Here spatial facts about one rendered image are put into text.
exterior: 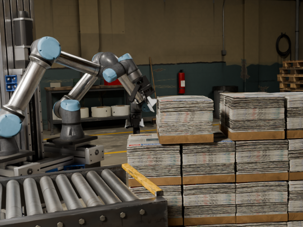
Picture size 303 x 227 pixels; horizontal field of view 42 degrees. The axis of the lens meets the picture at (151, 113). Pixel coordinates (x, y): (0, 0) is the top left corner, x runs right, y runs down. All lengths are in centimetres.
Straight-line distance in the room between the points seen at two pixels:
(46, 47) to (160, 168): 86
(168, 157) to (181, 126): 19
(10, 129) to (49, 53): 41
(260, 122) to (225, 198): 45
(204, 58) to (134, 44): 176
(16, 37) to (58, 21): 629
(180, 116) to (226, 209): 58
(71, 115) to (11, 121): 56
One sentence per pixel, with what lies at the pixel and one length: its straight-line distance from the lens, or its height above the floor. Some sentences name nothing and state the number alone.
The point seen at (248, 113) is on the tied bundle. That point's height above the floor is 98.
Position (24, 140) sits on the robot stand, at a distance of 235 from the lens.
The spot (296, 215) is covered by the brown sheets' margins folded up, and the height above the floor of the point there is 41.
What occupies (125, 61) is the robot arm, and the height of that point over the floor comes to 127.
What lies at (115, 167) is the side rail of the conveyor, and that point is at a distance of 178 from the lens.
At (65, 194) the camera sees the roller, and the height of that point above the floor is 79.
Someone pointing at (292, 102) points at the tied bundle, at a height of 103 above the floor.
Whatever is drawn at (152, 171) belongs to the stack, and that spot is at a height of 68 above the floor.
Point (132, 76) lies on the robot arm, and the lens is 222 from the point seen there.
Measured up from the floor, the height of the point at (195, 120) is 96.
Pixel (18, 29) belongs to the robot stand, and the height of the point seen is 147.
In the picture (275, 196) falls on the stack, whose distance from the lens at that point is 230.
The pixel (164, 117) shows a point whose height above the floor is 97.
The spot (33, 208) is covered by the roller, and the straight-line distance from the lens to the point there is 136.
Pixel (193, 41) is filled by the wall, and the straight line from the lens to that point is 949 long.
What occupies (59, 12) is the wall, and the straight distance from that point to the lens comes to 867.
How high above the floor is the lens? 124
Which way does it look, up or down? 7 degrees down
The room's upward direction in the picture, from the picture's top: 2 degrees counter-clockwise
